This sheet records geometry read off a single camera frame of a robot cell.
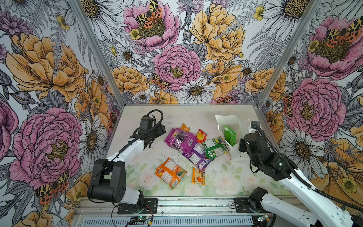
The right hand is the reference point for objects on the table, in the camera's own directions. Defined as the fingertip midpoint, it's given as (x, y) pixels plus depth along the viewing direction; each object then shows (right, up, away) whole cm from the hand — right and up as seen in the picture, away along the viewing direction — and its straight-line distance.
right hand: (245, 139), depth 72 cm
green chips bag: (-4, 0, +11) cm, 12 cm away
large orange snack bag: (-38, -21, +10) cm, 45 cm away
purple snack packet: (-22, -14, +17) cm, 32 cm away
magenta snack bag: (-32, -4, +20) cm, 38 cm away
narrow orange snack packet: (-22, -24, +11) cm, 35 cm away
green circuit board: (-53, -41, 0) cm, 67 cm away
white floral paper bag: (+2, +4, +9) cm, 10 cm away
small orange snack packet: (-31, +4, +33) cm, 45 cm away
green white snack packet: (-10, -9, +22) cm, 26 cm away
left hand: (-46, +1, +19) cm, 50 cm away
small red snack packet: (-19, -2, +28) cm, 34 cm away
